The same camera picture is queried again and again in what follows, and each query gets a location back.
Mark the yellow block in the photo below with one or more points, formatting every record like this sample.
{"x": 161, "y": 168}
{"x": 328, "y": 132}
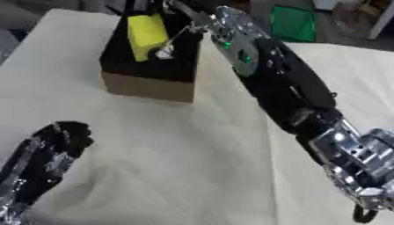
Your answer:
{"x": 146, "y": 35}

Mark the silver and black right robot arm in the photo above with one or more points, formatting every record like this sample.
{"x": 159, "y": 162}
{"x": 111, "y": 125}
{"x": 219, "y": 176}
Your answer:
{"x": 292, "y": 88}

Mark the white furniture leg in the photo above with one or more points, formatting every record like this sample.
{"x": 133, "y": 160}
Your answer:
{"x": 380, "y": 20}

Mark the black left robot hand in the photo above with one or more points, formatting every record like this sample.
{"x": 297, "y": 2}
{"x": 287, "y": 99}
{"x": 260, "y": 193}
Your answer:
{"x": 54, "y": 152}

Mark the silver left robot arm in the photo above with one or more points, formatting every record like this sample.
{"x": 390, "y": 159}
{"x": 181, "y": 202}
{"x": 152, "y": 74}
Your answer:
{"x": 9, "y": 215}

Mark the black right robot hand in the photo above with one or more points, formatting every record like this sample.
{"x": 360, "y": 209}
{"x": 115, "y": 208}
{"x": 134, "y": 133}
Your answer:
{"x": 192, "y": 13}

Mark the green bag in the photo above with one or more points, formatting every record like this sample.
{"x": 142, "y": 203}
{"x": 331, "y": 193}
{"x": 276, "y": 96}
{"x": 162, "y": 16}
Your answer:
{"x": 293, "y": 23}

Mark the cardboard box with black inside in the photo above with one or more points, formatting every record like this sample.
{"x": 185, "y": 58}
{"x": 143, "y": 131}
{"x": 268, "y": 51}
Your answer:
{"x": 148, "y": 79}

